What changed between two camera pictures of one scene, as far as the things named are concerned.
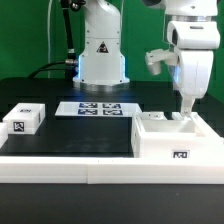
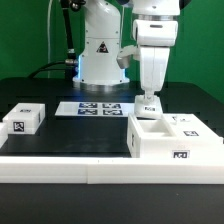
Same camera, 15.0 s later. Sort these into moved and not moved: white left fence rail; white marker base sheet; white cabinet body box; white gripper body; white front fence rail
Moved: white gripper body
Not moved: white left fence rail; white front fence rail; white marker base sheet; white cabinet body box
